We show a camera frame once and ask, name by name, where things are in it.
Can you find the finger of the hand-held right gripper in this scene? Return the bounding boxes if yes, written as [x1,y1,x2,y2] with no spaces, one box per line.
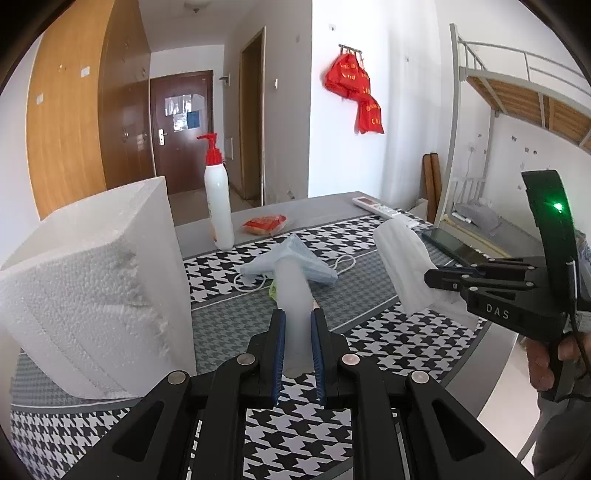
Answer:
[424,268,490,292]
[455,258,539,278]

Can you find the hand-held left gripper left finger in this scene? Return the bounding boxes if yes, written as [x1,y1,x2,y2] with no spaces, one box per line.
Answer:
[60,308,287,480]

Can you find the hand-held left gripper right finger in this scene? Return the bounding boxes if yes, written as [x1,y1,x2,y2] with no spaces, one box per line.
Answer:
[310,308,536,480]

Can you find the translucent plastic bottle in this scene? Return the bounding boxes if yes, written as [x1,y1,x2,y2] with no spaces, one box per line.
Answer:
[272,258,317,377]

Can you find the white face mask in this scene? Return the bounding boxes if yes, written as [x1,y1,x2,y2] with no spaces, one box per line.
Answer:
[373,218,481,319]

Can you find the blue face mask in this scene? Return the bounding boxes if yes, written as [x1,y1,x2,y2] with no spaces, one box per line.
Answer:
[235,233,356,294]

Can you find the white foam box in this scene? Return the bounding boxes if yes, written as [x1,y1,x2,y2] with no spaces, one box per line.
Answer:
[0,175,198,400]

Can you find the person's right hand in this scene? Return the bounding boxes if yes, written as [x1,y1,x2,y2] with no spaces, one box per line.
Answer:
[526,331,591,393]

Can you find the black smartphone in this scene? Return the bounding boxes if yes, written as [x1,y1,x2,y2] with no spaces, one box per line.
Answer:
[421,228,490,266]

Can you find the grey pillow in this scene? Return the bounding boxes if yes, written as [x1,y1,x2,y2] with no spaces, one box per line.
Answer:
[455,200,504,234]

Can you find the houndstooth tablecloth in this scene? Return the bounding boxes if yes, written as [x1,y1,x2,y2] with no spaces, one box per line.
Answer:
[9,217,490,480]

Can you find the wooden boards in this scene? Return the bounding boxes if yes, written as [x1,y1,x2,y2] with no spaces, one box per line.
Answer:
[422,154,443,224]

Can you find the white remote control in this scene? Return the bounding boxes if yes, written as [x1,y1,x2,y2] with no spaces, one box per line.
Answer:
[352,196,419,229]

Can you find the red snack packet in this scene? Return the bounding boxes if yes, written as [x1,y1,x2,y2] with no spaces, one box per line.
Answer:
[242,215,288,237]

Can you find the person's grey clothing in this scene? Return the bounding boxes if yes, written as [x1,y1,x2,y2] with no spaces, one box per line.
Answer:
[531,394,591,478]

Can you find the white lotion pump bottle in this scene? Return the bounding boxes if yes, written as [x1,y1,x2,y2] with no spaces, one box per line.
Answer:
[197,133,236,251]

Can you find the white metal bunk bed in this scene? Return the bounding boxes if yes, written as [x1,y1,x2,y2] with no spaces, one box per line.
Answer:
[434,23,591,264]

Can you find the red plastic bag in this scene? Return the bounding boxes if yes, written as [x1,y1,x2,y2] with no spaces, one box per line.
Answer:
[324,52,372,100]
[355,95,385,136]

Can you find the dark brown entrance door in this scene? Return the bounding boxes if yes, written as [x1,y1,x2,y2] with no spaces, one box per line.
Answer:
[148,70,214,195]

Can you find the wooden interior door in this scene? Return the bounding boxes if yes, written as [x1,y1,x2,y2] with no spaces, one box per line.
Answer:
[238,27,267,206]

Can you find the white paper notice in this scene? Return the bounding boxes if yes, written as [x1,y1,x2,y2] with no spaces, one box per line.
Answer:
[164,95,204,116]

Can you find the wooden wardrobe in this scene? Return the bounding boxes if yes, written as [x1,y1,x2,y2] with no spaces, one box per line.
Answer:
[25,0,153,220]

